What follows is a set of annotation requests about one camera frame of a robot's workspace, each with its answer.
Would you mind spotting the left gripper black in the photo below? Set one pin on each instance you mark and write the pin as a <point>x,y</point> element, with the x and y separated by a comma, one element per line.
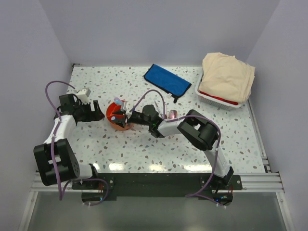
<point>93,115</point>

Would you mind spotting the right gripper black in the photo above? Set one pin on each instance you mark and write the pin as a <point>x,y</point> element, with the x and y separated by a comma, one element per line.
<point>128,118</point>

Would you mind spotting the pink patterned tube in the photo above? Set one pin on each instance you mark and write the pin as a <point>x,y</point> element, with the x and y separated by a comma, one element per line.
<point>173,114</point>

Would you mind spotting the orange round organizer container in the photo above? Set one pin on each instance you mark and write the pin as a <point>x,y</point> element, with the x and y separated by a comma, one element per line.
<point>110,112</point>

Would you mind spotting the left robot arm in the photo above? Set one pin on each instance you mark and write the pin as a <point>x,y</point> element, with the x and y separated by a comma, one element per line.
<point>58,143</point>

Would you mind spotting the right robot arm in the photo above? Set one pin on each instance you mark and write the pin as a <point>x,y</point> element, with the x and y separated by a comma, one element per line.
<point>201,132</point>

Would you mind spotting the white plastic basket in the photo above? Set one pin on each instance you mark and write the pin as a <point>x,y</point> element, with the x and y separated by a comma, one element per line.
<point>213,101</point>

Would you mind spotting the red cloth in basket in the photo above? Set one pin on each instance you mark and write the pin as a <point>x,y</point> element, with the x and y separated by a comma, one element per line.
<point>218,98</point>

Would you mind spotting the beige folded cloth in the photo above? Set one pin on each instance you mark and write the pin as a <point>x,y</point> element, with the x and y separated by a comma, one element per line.
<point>227,77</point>

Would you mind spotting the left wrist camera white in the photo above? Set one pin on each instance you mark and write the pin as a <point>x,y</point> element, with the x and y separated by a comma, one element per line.
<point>83,94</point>

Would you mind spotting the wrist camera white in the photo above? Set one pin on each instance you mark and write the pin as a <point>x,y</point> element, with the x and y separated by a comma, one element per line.
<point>127,107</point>
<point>83,94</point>

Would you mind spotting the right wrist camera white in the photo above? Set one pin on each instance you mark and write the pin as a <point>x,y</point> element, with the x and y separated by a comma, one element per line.
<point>127,107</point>

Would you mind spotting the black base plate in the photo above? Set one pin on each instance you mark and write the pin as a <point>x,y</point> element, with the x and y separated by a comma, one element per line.
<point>110,186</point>

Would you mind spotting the aluminium rail frame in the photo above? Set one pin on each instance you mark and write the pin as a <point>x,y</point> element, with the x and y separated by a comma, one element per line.
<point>172,161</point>

